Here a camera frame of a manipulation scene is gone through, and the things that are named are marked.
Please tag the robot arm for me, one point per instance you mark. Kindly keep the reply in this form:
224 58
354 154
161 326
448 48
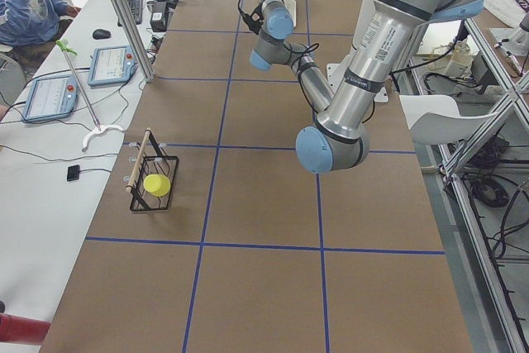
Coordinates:
337 139

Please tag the yellow cup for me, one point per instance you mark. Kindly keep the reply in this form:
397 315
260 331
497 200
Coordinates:
158 185

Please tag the cream rabbit print tray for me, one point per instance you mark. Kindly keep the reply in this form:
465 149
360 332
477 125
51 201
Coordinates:
291 14

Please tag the white chair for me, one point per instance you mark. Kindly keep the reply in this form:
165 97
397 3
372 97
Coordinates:
436 119

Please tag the far blue teach pendant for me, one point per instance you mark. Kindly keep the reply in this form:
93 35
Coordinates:
111 65

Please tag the blue teach pendant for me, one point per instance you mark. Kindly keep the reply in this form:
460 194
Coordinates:
50 98
111 65

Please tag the black power adapter box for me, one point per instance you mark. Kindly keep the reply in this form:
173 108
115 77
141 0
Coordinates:
159 16

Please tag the small black puck device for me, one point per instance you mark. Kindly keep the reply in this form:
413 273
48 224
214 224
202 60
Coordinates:
73 173

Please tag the black keyboard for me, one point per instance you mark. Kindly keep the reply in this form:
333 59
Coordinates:
136 8

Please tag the black computer mouse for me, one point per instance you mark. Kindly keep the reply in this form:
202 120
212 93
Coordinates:
101 34

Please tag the near blue teach pendant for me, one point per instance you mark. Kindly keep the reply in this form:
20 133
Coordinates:
50 98

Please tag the reacher grabber stick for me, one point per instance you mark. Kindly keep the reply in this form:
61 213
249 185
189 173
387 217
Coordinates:
99 129

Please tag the person in blue sweater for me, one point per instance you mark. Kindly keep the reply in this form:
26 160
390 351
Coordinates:
31 27

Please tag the red bottle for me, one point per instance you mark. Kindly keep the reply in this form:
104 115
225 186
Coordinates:
22 330

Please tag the black wire cup rack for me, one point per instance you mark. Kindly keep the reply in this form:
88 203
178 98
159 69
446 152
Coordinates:
151 159

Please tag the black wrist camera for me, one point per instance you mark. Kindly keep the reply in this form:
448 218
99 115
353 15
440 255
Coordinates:
254 20

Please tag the aluminium frame post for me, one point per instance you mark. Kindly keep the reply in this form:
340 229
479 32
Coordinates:
132 34

